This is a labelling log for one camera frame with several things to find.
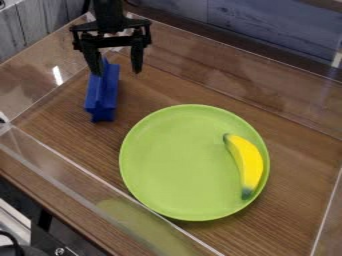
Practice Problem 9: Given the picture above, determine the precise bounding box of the yellow toy banana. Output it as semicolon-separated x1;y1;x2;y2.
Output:
223;134;265;200

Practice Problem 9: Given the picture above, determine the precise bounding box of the blue star-shaped block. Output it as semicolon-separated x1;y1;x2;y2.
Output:
84;59;120;122

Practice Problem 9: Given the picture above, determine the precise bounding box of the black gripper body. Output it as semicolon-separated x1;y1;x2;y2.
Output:
70;18;152;50

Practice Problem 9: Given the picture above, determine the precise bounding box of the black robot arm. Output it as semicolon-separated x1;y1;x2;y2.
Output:
70;0;152;76

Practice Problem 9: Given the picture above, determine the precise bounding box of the clear acrylic enclosure wall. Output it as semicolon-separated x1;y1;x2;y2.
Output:
0;23;342;256

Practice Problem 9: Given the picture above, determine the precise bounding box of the black cable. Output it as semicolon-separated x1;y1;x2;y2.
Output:
0;230;24;256

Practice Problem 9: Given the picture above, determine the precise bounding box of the green round plate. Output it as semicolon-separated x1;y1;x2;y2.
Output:
119;104;270;222

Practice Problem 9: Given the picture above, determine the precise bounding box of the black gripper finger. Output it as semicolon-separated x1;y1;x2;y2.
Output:
82;41;104;76
131;39;144;74

